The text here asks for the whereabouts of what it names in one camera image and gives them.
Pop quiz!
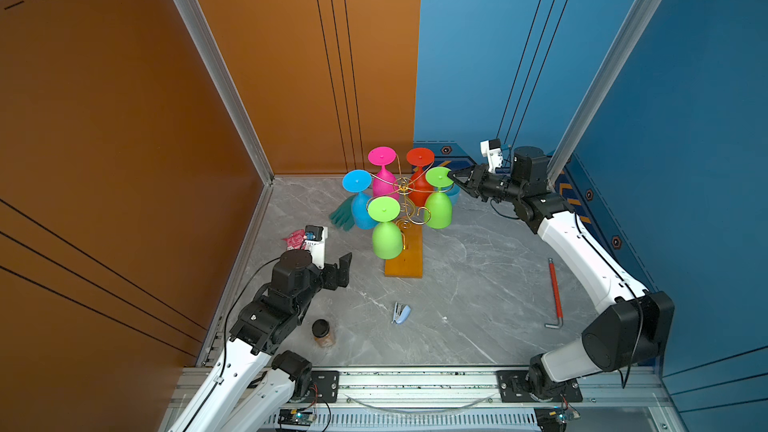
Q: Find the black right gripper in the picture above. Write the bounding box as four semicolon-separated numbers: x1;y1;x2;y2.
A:
447;165;525;206

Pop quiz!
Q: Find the green wine glass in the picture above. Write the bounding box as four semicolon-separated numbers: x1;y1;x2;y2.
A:
425;166;454;229
367;196;403;260

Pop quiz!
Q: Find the light blue wine glass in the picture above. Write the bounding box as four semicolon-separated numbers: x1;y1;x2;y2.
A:
444;184;461;206

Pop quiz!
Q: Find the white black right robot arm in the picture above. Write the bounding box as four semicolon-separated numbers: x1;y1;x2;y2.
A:
448;146;675;401

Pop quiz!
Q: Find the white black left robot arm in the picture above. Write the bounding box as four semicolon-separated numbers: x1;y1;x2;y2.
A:
170;249;353;431

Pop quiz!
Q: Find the red wine glass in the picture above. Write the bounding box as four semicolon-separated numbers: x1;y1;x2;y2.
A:
406;148;435;207

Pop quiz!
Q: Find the green wine glass front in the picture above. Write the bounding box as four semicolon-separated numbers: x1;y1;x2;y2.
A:
367;196;403;260

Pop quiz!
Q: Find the orange wooden rack base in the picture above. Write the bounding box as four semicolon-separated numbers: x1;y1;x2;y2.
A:
384;219;423;279

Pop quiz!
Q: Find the magenta wine glass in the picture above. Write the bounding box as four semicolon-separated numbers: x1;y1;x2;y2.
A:
368;146;399;200

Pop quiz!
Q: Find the blue wine glass left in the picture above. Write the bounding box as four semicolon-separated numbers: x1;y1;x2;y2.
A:
342;169;377;230

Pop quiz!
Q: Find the pink snack packet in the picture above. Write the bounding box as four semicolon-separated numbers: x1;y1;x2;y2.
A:
284;229;306;250

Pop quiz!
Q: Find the brown jar black lid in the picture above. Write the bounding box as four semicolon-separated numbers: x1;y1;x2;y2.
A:
311;319;335;348

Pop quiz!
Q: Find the teal rubber glove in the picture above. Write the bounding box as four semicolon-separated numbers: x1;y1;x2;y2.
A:
329;196;355;231

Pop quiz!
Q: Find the light blue stapler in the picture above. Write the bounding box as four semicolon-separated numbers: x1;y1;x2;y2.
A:
392;302;412;325

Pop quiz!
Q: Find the green circuit board left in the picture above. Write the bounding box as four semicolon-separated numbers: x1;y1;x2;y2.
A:
276;409;316;431

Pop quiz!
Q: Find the green circuit board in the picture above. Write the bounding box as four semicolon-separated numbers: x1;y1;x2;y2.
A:
276;409;316;431
534;408;581;432

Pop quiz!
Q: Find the green circuit board right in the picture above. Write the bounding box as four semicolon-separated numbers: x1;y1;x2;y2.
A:
534;408;581;432

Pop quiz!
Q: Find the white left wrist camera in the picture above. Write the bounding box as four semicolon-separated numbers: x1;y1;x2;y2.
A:
304;225;328;269

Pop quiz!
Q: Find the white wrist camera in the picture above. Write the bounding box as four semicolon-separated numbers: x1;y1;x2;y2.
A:
480;138;504;173
304;225;328;269

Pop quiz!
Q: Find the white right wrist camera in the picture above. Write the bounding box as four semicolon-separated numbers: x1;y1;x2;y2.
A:
480;138;504;173

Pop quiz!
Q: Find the gold wire glass rack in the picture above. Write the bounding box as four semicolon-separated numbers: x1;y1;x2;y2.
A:
395;162;448;227

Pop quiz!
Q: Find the red handled hex key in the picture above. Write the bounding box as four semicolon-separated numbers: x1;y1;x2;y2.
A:
545;258;564;330

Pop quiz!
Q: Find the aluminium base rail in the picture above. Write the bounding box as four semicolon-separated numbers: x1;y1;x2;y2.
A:
170;364;688;432

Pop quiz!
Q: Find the aluminium corner post right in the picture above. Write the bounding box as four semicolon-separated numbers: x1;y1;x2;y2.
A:
547;0;663;189

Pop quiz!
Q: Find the aluminium corner post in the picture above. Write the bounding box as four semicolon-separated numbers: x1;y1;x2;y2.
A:
547;0;663;189
173;0;274;186

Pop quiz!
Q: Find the aluminium corner post left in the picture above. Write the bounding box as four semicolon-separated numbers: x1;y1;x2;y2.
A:
173;0;274;186

